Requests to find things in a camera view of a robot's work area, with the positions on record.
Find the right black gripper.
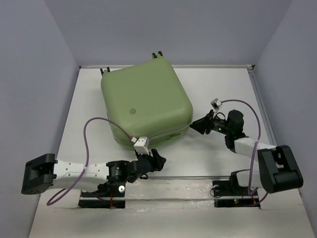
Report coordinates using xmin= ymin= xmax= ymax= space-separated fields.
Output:
xmin=189 ymin=109 xmax=231 ymax=135

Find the green hard-shell suitcase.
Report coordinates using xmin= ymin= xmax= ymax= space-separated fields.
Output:
xmin=101 ymin=52 xmax=194 ymax=148

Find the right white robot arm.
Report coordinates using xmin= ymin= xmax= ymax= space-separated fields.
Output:
xmin=190 ymin=110 xmax=304 ymax=194

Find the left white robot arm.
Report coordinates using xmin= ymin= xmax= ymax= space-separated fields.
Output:
xmin=21 ymin=149 xmax=166 ymax=196

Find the white front cover board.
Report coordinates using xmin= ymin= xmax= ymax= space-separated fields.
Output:
xmin=30 ymin=179 xmax=314 ymax=238

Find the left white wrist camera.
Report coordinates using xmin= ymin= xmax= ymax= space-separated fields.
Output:
xmin=131 ymin=137 xmax=150 ymax=154

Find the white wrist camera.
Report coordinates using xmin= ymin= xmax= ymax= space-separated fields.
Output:
xmin=131 ymin=137 xmax=150 ymax=154
xmin=211 ymin=98 xmax=222 ymax=111

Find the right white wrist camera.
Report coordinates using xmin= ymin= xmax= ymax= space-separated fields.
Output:
xmin=211 ymin=98 xmax=222 ymax=111

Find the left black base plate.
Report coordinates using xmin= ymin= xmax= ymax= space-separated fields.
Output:
xmin=78 ymin=181 xmax=126 ymax=209

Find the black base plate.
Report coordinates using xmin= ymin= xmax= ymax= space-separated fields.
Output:
xmin=78 ymin=181 xmax=126 ymax=209
xmin=210 ymin=180 xmax=260 ymax=208

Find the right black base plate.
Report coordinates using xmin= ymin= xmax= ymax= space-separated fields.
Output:
xmin=210 ymin=180 xmax=260 ymax=208

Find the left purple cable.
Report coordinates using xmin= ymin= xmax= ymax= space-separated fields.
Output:
xmin=46 ymin=117 xmax=139 ymax=206

